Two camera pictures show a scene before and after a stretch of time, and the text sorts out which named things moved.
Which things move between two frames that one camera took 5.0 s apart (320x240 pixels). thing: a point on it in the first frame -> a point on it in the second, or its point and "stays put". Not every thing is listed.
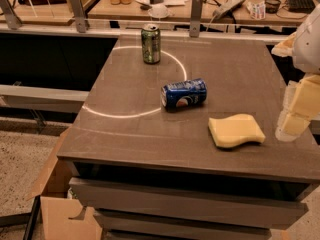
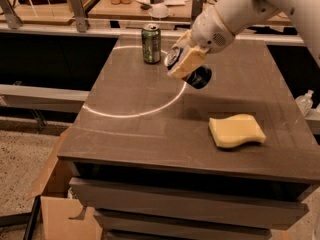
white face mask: x=158 y=11 stays put
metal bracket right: x=196 y=12 stays put
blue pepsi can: x=184 y=94 -> x=200 y=76
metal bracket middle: x=78 y=10 stays put
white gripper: x=308 y=49 -> x=210 y=34
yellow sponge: x=235 y=130 stays put
